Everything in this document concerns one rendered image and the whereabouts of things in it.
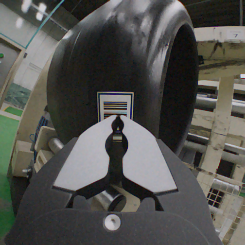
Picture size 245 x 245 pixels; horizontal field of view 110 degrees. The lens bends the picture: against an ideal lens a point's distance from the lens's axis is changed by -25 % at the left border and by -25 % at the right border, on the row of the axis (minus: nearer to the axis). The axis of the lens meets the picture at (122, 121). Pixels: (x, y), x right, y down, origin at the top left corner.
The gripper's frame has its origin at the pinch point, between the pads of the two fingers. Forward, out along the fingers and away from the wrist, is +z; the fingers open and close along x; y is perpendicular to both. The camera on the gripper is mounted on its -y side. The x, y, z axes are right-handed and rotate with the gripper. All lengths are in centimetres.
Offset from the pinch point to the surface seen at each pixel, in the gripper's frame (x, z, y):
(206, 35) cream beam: 47, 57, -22
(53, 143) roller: -22.7, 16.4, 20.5
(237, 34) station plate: 60, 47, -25
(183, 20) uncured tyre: 12.7, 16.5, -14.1
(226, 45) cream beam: 55, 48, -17
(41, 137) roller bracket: -28.0, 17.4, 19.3
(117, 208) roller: 0.0, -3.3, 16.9
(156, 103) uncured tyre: 5.1, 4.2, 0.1
